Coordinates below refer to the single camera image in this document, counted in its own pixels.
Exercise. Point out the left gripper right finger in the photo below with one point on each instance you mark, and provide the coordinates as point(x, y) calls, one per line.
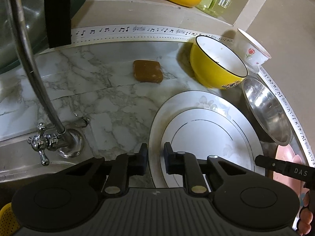
point(186, 165)

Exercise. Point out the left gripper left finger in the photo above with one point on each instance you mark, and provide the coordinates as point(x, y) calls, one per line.
point(119, 171)

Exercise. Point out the pink pig-shaped plate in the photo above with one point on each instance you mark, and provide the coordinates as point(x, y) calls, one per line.
point(291, 178)

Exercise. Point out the small white rimmed plate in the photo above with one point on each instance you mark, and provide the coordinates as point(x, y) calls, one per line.
point(204, 133)

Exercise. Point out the large white floral plate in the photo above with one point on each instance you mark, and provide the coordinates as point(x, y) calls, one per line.
point(179, 103)

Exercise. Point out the large stainless steel bowl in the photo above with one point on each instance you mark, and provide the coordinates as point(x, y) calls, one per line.
point(264, 112)

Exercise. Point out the chrome kitchen faucet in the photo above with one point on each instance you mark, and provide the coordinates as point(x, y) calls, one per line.
point(68, 142)

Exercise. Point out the person's right hand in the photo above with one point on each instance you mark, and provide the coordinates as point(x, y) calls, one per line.
point(305, 217)

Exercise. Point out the yellow ceramic bowl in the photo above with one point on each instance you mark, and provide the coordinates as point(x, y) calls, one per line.
point(215, 65)

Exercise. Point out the white heart-pattern bowl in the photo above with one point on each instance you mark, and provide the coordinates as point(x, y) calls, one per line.
point(250, 51)

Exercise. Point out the yellow sink strainer basket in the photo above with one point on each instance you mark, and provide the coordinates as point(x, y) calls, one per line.
point(8, 222)

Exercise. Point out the black lid stand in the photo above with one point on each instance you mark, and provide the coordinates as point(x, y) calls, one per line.
point(57, 22)

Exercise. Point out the glass pot lid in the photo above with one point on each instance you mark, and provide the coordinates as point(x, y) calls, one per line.
point(35, 23)

